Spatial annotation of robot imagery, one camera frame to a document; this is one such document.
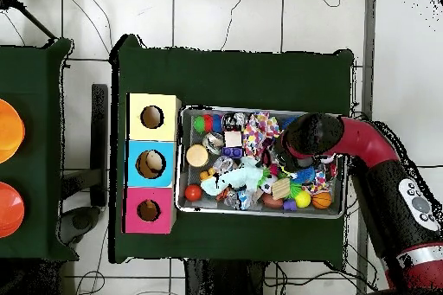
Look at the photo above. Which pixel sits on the wooden box with three holes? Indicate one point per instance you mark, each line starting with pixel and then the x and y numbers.
pixel 154 141

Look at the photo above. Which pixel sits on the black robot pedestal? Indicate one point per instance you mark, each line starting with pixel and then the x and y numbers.
pixel 228 281

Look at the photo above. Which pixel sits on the crushed clear plastic bottle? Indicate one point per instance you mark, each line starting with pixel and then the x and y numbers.
pixel 241 200

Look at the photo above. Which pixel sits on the shallow clear mesh bin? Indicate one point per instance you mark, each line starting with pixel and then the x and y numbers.
pixel 181 170

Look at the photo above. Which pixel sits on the blue spiky ball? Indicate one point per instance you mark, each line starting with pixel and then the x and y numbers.
pixel 304 174

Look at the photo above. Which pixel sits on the colourful polka dot cloth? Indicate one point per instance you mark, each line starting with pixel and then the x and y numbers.
pixel 259 132

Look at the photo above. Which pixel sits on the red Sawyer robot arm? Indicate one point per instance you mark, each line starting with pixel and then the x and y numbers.
pixel 374 143

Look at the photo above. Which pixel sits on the black stand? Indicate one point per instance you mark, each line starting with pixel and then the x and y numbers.
pixel 100 136

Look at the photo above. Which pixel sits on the orange toy basketball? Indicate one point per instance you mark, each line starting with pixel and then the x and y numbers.
pixel 321 200

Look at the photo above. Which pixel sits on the crushed silver can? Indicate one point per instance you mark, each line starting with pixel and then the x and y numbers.
pixel 212 141

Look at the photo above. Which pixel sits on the toy hamburger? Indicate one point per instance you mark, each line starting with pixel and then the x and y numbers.
pixel 197 155

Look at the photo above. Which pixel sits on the orange bowl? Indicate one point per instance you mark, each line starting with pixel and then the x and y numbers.
pixel 8 131
pixel 8 210

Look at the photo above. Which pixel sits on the mint green cloth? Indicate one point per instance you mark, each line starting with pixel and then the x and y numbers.
pixel 239 176

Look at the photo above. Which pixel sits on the red ball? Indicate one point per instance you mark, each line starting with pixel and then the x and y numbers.
pixel 193 192

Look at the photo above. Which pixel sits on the dark green table cloth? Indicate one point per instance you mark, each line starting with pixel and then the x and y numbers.
pixel 228 77
pixel 38 101

